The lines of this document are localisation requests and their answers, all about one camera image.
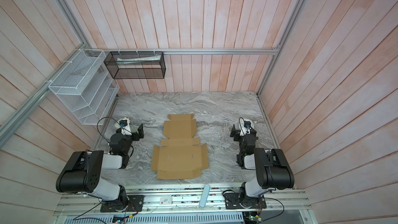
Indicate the brown cardboard box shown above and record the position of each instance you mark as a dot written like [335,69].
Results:
[180,155]

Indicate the white wire mesh shelf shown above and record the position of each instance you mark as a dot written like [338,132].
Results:
[86,91]

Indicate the black mesh basket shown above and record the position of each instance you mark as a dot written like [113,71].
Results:
[134,72]

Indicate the aluminium front rail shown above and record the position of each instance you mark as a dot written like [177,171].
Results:
[186,198]

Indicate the white label tag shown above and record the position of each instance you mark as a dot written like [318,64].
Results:
[166,201]

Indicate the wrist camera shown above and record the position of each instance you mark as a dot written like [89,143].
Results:
[123,126]
[246,127]

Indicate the paper sheet in basket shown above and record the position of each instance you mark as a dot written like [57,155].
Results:
[151,60]

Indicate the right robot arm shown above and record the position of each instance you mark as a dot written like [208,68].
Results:
[272,169]

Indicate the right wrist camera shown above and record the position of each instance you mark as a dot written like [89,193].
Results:
[246,127]

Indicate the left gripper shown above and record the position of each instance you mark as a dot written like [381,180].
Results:
[136,133]

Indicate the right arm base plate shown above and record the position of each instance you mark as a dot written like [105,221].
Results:
[235,200]

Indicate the aluminium wall frame bar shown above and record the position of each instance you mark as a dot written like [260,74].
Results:
[202,51]

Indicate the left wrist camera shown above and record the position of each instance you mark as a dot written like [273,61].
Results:
[123,126]

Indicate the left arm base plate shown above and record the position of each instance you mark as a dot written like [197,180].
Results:
[130,203]

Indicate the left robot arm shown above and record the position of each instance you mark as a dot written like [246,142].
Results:
[82,172]

